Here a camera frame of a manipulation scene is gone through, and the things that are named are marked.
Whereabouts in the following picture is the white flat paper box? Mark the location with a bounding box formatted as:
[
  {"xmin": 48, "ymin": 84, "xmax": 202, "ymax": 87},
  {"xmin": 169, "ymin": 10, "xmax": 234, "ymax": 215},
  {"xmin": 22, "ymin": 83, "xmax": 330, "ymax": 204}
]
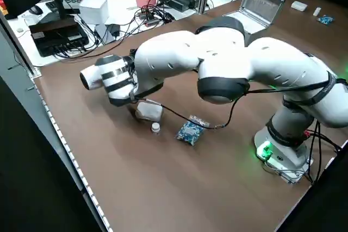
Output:
[{"xmin": 94, "ymin": 22, "xmax": 123, "ymax": 45}]

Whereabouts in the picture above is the white rectangular plastic box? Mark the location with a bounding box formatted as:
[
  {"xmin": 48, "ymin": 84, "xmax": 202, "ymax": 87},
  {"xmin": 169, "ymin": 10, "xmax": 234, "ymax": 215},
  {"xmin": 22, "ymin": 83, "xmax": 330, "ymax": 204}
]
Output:
[
  {"xmin": 135, "ymin": 101, "xmax": 164, "ymax": 122},
  {"xmin": 290, "ymin": 0, "xmax": 308, "ymax": 12}
]

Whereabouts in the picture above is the grey table edge rail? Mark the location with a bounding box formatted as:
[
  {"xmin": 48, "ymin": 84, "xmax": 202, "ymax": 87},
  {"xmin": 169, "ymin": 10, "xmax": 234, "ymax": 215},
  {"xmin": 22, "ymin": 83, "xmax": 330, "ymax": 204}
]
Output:
[{"xmin": 0, "ymin": 11, "xmax": 114, "ymax": 232}]

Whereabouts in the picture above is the silver aluminium medical kit case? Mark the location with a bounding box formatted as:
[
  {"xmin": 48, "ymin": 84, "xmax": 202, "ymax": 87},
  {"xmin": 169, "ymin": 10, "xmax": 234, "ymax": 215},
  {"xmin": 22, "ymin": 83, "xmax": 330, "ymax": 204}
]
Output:
[{"xmin": 222, "ymin": 0, "xmax": 285, "ymax": 47}]

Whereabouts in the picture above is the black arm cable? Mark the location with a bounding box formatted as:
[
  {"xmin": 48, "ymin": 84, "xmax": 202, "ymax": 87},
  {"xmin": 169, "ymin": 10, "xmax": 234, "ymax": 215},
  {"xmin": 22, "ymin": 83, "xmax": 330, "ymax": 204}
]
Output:
[{"xmin": 134, "ymin": 74, "xmax": 347, "ymax": 131}]

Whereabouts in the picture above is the black plug adapter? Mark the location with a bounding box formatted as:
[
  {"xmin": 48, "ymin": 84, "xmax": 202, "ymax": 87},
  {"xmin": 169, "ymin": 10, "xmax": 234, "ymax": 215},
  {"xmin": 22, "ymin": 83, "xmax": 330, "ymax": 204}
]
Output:
[{"xmin": 107, "ymin": 23, "xmax": 122, "ymax": 41}]

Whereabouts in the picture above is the black docking box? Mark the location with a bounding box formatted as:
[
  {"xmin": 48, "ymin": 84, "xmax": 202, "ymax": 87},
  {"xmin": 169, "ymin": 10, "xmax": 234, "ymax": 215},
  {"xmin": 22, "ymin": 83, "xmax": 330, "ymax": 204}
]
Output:
[{"xmin": 28, "ymin": 18, "xmax": 90, "ymax": 58}]

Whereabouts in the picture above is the white cube box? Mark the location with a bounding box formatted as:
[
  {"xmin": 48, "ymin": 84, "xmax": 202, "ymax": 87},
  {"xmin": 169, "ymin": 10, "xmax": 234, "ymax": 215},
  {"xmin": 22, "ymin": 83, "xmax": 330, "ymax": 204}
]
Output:
[{"xmin": 78, "ymin": 0, "xmax": 109, "ymax": 25}]

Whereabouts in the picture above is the grey usb hub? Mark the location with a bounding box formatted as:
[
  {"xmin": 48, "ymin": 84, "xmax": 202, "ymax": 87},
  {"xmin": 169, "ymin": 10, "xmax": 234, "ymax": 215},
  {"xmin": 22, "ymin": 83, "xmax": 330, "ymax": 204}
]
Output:
[{"xmin": 145, "ymin": 17, "xmax": 160, "ymax": 28}]

